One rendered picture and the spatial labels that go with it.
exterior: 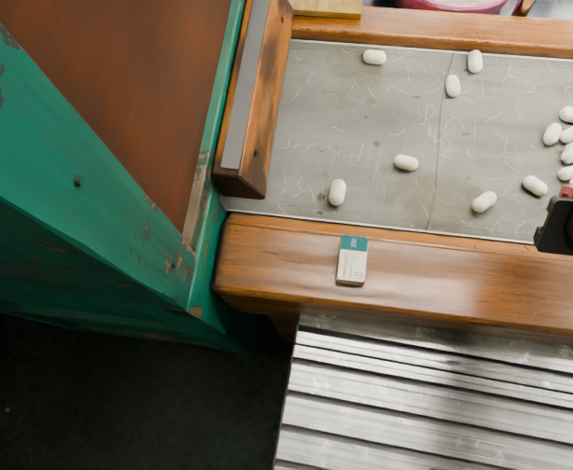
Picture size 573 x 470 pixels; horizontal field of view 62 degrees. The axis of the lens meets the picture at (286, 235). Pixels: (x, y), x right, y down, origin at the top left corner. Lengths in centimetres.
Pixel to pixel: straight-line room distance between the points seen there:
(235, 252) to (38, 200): 39
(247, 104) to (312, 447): 46
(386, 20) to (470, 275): 41
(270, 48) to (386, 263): 32
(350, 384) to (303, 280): 17
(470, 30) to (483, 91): 10
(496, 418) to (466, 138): 39
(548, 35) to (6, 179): 76
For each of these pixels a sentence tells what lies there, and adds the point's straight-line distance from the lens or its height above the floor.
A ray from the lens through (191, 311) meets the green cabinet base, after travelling 57.
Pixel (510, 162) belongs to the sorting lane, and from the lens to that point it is 75.
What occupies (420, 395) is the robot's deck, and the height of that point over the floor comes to 67.
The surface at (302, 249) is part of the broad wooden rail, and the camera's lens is 63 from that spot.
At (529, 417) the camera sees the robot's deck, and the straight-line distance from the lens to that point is 75.
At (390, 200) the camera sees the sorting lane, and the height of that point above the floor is 74.
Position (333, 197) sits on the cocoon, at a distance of 66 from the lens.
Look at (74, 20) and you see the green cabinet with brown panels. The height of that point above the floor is 115.
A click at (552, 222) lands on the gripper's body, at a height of 88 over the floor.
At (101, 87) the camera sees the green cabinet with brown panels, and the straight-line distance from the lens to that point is 36.
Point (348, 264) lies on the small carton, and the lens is 60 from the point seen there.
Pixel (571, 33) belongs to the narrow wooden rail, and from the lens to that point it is 87.
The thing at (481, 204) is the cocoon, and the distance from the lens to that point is 69.
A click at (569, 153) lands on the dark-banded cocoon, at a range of 77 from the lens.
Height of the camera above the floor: 137
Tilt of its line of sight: 72 degrees down
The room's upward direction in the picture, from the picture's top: 10 degrees counter-clockwise
